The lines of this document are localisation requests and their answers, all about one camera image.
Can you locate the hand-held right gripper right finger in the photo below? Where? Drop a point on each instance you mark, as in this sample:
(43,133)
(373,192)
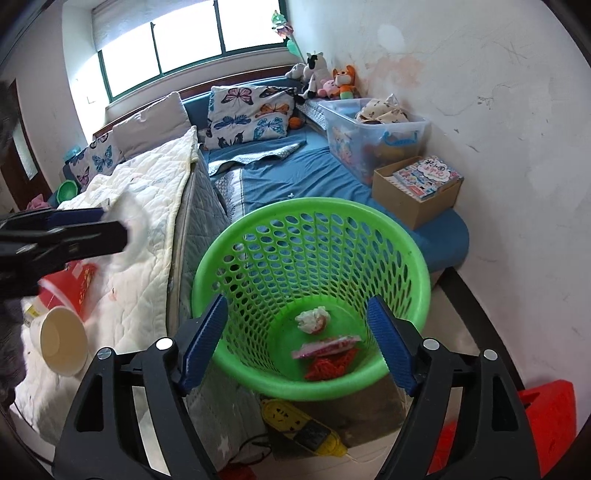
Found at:
(390,341)

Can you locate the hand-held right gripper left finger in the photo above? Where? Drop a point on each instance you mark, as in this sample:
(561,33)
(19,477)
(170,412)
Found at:
(203,341)

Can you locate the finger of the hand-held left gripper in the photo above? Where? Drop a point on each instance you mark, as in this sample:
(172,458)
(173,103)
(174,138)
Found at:
(87,241)
(74,218)

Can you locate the clear plastic bowl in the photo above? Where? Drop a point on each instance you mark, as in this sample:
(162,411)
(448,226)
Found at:
(137,230)

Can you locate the green plastic basket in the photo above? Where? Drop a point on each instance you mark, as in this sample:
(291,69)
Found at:
(272,355)

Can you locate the person's left forearm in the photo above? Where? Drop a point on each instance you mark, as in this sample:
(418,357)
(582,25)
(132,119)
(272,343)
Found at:
(9,341)

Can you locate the green plastic basin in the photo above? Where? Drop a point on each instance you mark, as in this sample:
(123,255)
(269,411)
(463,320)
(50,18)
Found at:
(68,191)

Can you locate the pink cloth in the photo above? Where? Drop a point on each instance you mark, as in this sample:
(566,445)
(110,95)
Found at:
(37,202)

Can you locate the red paper cup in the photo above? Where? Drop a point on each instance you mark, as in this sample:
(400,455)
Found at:
(69,286)

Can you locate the teal plastic basket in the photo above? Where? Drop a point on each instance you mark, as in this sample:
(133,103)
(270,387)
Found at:
(75,153)

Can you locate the pink snack wrapper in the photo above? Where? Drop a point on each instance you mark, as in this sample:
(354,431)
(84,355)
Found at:
(325,346)

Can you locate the small butterfly print pillow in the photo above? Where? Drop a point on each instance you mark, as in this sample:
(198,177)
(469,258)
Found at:
(101,159)

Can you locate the red mesh net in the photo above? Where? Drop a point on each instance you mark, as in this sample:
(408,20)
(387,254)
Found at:
(330,368)

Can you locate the brown wooden door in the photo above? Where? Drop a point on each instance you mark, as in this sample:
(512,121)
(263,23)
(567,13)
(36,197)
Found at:
(18,170)

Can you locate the white paper cup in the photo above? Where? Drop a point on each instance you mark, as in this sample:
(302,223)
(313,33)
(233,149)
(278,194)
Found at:
(62,341)

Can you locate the white quilt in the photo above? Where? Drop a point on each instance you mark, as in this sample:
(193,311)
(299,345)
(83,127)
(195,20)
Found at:
(143,184)

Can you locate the crumpled white tissue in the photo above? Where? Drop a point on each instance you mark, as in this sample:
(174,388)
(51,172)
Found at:
(313,319)

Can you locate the yellow power strip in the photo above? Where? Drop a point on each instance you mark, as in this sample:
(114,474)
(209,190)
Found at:
(281,415)

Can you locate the grey mattress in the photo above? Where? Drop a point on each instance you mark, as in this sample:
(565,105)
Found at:
(203,207)

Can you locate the grey pillow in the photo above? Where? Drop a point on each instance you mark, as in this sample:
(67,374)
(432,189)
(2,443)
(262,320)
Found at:
(152,124)

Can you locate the brown cardboard box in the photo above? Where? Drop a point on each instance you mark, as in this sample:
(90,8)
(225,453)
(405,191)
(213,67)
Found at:
(401,203)

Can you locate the colourful picture book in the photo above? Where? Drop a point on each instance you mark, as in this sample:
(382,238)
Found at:
(429,177)

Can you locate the brown wooden headboard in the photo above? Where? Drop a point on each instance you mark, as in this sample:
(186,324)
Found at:
(184,90)

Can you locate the red plastic stool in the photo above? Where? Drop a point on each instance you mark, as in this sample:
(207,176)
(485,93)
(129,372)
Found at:
(549,410)

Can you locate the blue bed sheet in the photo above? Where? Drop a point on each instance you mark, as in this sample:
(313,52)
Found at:
(314,170)

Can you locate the folded grey blanket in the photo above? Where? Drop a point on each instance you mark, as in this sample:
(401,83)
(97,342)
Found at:
(258,154)

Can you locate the large butterfly print pillow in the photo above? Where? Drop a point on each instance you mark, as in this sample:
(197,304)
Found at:
(244,115)

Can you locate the clear plastic storage bin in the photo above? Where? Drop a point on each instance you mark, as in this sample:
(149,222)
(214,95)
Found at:
(351,138)

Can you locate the green framed window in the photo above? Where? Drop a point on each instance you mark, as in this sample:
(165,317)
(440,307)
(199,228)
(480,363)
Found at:
(184,37)

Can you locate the patterned cloth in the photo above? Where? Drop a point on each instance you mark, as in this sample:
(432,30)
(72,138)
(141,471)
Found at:
(381,110)

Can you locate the small orange ball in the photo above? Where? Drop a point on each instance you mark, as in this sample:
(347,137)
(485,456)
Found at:
(295,122)

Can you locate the pink plush toy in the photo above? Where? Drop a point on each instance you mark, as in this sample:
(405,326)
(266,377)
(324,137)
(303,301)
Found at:
(328,87)

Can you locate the orange fox plush toy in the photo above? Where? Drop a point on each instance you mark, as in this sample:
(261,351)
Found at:
(345,81)

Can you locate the grey plush toy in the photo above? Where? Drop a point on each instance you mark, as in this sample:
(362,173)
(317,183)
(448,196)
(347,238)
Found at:
(295,70)

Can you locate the colourful pinwheel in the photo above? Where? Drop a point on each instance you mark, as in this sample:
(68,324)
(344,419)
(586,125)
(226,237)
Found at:
(282,27)

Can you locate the cow plush toy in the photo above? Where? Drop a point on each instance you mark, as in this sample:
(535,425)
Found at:
(316,64)

